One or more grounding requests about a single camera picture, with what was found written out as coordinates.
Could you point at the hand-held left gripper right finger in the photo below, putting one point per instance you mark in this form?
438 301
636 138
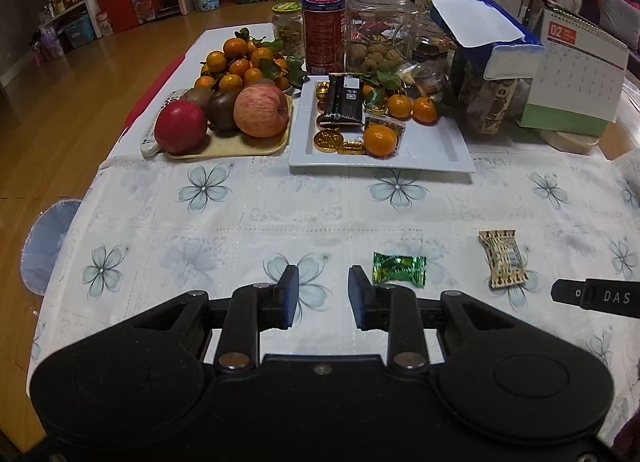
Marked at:
356 297

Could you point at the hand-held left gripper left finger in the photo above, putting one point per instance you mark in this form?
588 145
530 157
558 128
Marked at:
290 297

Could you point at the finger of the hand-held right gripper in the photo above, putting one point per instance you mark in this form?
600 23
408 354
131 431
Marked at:
570 292

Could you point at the small green candy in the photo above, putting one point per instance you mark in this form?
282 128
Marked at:
400 269

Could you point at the beige patterned snack packet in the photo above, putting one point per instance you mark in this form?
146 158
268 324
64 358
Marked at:
502 259

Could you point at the white floral tablecloth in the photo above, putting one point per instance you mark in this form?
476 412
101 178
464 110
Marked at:
225 222

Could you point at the gold chocolate coin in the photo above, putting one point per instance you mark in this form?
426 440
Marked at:
351 146
327 138
322 90

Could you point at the wooden board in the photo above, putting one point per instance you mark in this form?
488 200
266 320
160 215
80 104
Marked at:
572 139

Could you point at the tangerine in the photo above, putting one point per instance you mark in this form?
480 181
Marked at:
400 106
424 109
381 141

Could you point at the beige fruit tray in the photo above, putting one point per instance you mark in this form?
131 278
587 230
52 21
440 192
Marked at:
235 148

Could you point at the white rectangular plate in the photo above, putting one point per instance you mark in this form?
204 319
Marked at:
430 147

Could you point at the pink striped apple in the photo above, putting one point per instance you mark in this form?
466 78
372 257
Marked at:
261 111

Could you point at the black snack packet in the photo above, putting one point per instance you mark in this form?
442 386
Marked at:
342 99

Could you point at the dark brown fruit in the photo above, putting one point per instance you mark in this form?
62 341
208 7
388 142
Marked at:
225 109

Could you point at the red apple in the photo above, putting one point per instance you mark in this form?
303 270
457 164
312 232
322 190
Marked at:
181 127

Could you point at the white remote control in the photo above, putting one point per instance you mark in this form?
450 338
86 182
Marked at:
152 142

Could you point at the desk calendar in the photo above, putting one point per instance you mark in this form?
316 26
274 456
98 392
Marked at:
575 72

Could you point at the blue and white bag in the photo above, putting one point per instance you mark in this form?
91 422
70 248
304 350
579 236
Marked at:
487 87

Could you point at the pile of tangerines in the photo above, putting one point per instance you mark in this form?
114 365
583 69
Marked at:
240 64

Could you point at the small glass jar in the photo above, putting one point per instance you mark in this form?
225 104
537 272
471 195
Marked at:
434 67

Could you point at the blue round stool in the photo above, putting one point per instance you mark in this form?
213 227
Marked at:
47 247

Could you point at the red tin can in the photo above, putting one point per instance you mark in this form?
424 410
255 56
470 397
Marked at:
322 34

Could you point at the glass jar with green lid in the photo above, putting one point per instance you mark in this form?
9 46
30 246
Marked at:
289 32

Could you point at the large glass jar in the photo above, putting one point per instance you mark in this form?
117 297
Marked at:
380 27

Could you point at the dark chair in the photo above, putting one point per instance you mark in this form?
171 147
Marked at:
607 7

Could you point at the white paper sheet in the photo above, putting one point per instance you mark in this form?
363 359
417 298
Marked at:
465 7

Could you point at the white jar with red lid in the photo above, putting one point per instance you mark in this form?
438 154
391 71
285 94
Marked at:
105 24

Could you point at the red bag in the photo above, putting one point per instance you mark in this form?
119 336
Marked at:
125 7

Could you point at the teal storage box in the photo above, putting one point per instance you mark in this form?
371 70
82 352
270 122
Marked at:
80 32

